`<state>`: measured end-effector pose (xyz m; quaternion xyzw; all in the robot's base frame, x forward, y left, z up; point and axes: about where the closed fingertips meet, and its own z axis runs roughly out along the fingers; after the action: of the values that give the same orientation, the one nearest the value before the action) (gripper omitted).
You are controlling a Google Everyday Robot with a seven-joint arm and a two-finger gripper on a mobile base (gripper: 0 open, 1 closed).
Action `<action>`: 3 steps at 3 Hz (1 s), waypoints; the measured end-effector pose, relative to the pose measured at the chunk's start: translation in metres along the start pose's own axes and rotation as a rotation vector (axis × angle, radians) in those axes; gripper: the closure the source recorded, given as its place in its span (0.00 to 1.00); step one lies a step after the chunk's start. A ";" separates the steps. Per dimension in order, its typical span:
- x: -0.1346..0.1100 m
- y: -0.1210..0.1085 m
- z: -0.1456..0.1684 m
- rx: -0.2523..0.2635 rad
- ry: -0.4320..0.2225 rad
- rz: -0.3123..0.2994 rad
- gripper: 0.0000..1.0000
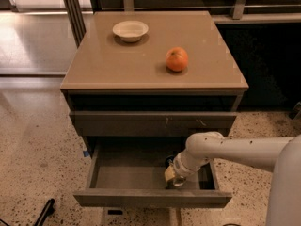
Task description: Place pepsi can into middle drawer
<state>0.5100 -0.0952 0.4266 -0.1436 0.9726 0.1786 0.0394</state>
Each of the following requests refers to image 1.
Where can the blue tape piece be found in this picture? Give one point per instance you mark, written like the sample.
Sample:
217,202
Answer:
86,153

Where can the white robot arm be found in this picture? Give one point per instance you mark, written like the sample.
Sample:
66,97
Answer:
280,155

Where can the blue pepsi can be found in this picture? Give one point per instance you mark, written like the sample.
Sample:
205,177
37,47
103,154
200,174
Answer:
179,180

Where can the orange fruit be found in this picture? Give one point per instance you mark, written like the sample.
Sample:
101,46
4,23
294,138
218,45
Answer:
176,59

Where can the closed top drawer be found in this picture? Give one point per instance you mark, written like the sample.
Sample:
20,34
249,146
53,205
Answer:
150,124

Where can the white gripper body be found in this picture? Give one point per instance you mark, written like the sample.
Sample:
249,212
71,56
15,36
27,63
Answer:
179,169

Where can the grey drawer cabinet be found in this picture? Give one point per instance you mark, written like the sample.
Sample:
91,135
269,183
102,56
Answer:
108,74

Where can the white bowl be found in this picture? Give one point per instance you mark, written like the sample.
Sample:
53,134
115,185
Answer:
130,31

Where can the black object on floor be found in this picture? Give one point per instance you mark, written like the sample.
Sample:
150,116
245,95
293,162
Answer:
47,211

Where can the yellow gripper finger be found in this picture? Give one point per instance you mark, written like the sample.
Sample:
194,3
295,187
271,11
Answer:
169,174

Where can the metal railing shelf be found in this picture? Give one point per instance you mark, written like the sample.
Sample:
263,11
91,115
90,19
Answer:
223,11

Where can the open middle drawer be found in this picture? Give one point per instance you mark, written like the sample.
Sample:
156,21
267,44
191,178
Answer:
132,175

